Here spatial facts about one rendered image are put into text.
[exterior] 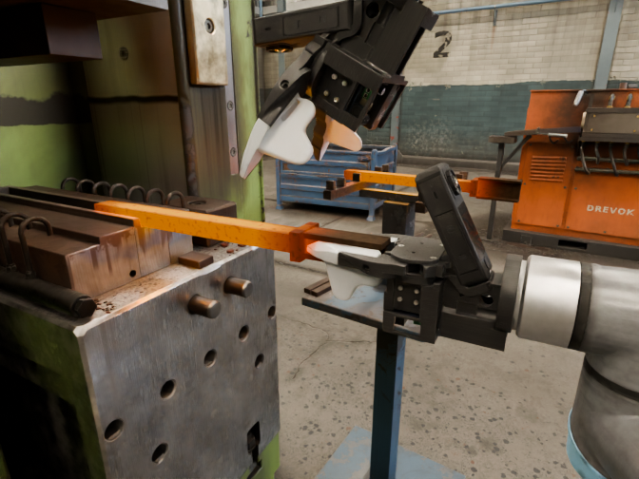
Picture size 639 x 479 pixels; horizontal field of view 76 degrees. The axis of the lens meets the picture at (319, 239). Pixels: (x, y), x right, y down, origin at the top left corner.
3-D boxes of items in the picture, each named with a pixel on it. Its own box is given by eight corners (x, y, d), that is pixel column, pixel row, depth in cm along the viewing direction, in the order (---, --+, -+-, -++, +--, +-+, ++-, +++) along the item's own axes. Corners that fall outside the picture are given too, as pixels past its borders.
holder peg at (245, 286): (254, 294, 67) (253, 278, 66) (243, 300, 65) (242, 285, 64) (234, 289, 69) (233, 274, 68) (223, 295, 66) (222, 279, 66)
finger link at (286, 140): (271, 195, 35) (338, 114, 36) (222, 157, 36) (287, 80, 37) (280, 206, 38) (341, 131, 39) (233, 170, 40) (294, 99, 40)
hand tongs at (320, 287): (421, 234, 142) (421, 231, 142) (433, 237, 140) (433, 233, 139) (303, 292, 99) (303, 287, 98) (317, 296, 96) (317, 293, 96)
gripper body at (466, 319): (374, 331, 41) (505, 364, 36) (377, 250, 38) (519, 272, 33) (398, 299, 48) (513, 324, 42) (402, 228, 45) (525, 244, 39)
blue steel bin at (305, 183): (395, 205, 491) (399, 143, 468) (373, 220, 423) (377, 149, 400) (306, 195, 541) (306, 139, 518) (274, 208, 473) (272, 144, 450)
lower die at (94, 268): (193, 255, 67) (188, 203, 65) (74, 305, 51) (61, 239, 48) (44, 221, 86) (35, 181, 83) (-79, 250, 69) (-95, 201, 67)
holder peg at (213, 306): (222, 314, 60) (221, 297, 59) (209, 322, 58) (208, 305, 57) (202, 308, 62) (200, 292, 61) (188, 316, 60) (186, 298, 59)
